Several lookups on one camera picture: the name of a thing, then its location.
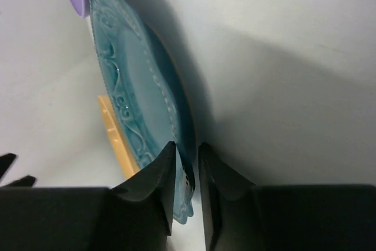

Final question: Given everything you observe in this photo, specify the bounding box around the orange plate left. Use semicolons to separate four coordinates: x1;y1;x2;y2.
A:
98;95;140;179

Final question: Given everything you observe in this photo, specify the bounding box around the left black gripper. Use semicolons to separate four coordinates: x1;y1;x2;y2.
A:
0;153;36;187

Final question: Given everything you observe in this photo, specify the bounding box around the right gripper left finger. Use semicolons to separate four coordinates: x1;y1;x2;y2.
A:
1;142;176;250

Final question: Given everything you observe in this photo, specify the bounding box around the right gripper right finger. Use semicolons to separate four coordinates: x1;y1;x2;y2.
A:
198;143;375;250

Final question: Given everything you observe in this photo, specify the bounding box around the teal scalloped plate back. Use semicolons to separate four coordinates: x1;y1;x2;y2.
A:
89;0;196;224

